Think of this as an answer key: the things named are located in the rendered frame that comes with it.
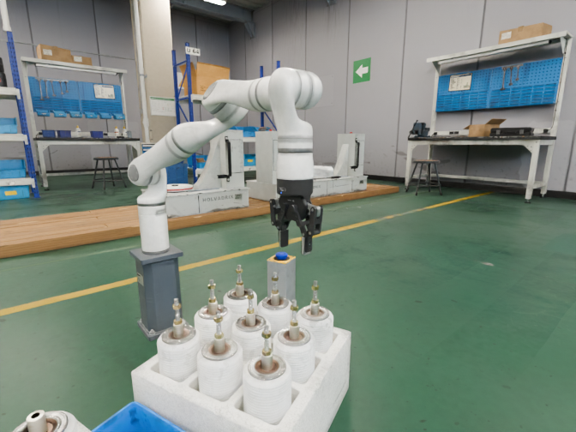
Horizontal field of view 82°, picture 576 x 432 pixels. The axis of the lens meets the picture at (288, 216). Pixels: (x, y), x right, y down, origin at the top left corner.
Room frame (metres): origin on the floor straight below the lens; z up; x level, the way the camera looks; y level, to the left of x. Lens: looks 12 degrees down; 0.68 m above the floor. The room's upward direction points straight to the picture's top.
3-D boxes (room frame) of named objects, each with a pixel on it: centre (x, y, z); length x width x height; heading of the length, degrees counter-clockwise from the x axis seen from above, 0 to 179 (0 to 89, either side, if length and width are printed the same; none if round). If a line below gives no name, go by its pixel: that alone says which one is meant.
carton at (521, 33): (4.40, -2.89, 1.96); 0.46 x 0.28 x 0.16; 36
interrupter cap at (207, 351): (0.62, 0.15, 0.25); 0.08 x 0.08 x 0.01
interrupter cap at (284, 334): (0.67, -0.01, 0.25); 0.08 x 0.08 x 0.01
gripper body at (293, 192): (0.67, -0.01, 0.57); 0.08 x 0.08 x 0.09
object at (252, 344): (0.73, 0.09, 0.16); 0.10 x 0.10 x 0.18
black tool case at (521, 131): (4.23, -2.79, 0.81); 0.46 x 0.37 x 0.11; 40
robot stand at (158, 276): (1.13, 0.48, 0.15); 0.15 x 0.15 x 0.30; 40
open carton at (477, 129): (4.57, -2.63, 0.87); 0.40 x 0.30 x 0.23; 26
